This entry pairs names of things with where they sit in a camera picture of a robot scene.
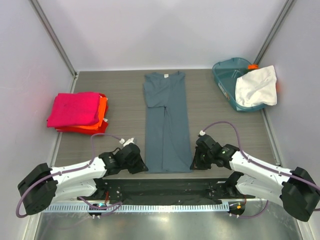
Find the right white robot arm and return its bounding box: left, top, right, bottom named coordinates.
left=190, top=131, right=320, bottom=222

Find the right aluminium frame post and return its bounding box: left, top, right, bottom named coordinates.
left=253, top=0, right=297, bottom=65

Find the white t shirt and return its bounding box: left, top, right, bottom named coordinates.
left=235, top=65, right=278, bottom=108

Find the folded red t shirt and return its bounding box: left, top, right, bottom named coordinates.
left=54, top=93, right=108, bottom=135

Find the grey blue t shirt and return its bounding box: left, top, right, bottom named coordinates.
left=143, top=71, right=193, bottom=173

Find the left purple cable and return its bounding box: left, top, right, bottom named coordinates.
left=16, top=133, right=125, bottom=219

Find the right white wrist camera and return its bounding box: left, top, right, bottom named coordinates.
left=199, top=130, right=206, bottom=136

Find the folded pink t shirt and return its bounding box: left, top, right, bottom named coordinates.
left=47, top=92, right=100, bottom=128

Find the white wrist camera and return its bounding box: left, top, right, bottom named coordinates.
left=119, top=137, right=135, bottom=147
left=199, top=130, right=206, bottom=136

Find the slotted cable duct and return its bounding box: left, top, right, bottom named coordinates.
left=43, top=202, right=230, bottom=214

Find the orange clamp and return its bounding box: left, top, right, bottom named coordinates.
left=247, top=64, right=259, bottom=71

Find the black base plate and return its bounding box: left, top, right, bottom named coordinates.
left=84, top=178, right=244, bottom=206

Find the aluminium frame post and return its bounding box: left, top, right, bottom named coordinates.
left=253, top=0, right=297, bottom=65
left=29, top=0, right=77, bottom=79

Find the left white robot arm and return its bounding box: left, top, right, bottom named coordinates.
left=16, top=143, right=148, bottom=218

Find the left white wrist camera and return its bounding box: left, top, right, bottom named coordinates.
left=119, top=137, right=135, bottom=147

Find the folded orange t shirt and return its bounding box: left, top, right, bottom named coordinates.
left=74, top=95, right=108, bottom=130

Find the left aluminium frame post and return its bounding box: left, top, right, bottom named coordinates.
left=29, top=0, right=77, bottom=79

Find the teal plastic bin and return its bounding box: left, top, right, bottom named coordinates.
left=212, top=57, right=267, bottom=112

